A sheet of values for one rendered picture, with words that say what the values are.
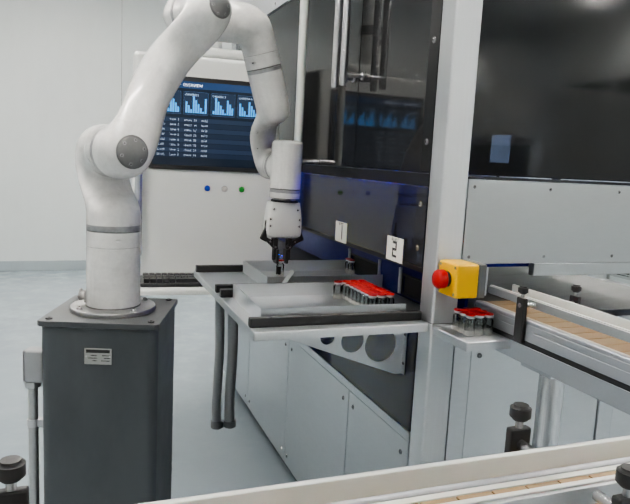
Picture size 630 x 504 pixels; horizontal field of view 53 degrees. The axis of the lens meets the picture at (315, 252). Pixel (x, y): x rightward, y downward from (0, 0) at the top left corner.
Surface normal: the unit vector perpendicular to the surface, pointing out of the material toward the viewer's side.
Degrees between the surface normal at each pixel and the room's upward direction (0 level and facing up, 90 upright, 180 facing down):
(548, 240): 90
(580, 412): 90
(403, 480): 90
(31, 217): 90
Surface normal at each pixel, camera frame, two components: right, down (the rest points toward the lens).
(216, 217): 0.28, 0.15
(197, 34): 0.18, 0.66
